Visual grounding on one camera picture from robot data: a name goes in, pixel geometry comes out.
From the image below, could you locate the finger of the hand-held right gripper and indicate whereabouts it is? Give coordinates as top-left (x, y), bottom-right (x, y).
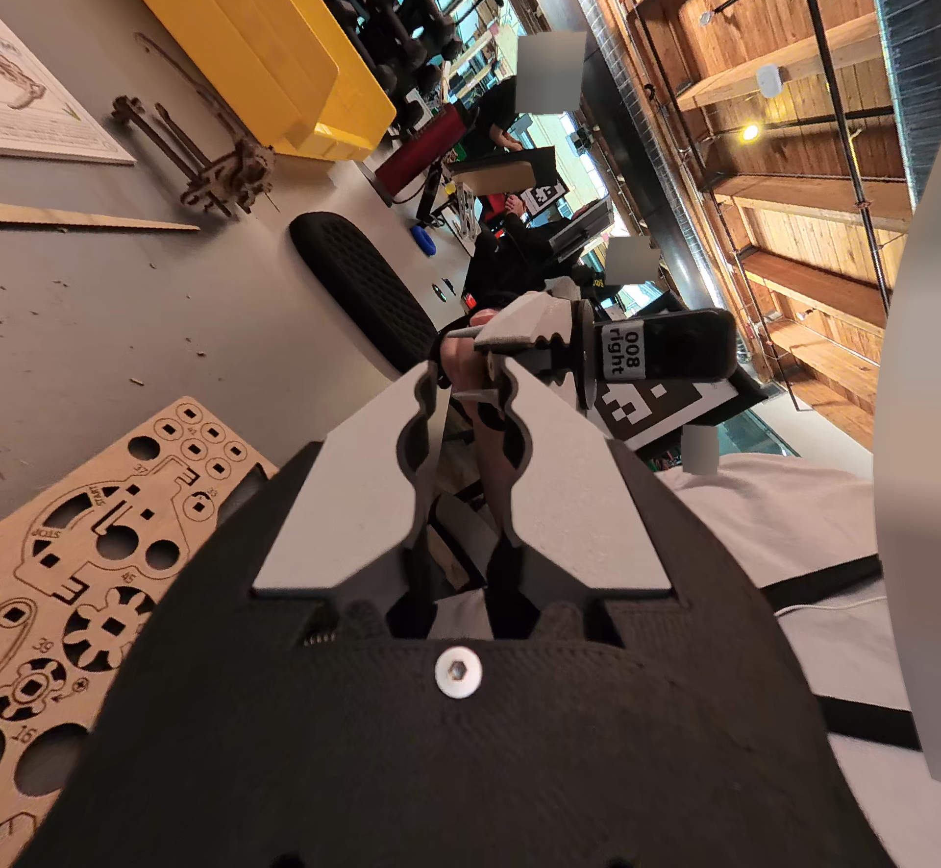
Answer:
top-left (513, 339), bottom-right (587, 391)
top-left (443, 291), bottom-right (574, 355)

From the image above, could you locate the white cable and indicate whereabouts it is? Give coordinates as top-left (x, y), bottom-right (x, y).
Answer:
top-left (775, 592), bottom-right (891, 619)

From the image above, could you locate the person's white shirt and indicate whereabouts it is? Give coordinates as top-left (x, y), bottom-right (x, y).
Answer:
top-left (654, 453), bottom-right (920, 868)

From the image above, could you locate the black strap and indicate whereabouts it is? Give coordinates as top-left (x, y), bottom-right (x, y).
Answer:
top-left (761, 554), bottom-right (883, 613)
top-left (815, 698), bottom-right (921, 751)

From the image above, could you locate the brown board black frame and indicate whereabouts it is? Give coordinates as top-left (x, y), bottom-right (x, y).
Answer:
top-left (448, 146), bottom-right (557, 196)

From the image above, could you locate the laser-cut wooden parts sheet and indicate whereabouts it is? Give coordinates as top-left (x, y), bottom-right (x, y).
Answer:
top-left (0, 396), bottom-right (279, 868)

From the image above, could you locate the person's right hand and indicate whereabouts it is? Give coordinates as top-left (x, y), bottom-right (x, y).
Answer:
top-left (440, 308), bottom-right (516, 542)

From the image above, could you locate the wooden gear model assembly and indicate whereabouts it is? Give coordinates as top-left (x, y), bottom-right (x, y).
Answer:
top-left (110, 32), bottom-right (276, 218)

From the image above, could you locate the yellow plastic bin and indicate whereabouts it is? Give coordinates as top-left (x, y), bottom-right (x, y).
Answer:
top-left (83, 0), bottom-right (398, 164)

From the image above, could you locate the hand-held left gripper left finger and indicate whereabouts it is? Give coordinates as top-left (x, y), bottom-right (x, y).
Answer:
top-left (251, 361), bottom-right (449, 613)

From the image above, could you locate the dark red case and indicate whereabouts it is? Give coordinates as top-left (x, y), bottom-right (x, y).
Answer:
top-left (375, 104), bottom-right (468, 196)

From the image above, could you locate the thin wooden stick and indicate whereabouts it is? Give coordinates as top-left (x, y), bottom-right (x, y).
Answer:
top-left (0, 203), bottom-right (201, 232)

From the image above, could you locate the silver ventilation duct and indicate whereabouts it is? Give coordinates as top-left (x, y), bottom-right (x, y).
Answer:
top-left (816, 0), bottom-right (941, 208)

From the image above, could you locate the black textured pad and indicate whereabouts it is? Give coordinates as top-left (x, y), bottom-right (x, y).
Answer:
top-left (289, 212), bottom-right (440, 374)

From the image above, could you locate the black rounded equipment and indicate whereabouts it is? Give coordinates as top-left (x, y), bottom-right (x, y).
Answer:
top-left (327, 0), bottom-right (460, 101)

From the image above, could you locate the open instruction booklet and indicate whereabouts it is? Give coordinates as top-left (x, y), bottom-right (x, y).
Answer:
top-left (0, 19), bottom-right (138, 165)

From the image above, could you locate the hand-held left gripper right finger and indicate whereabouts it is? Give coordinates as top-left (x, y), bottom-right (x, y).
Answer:
top-left (485, 358), bottom-right (674, 635)

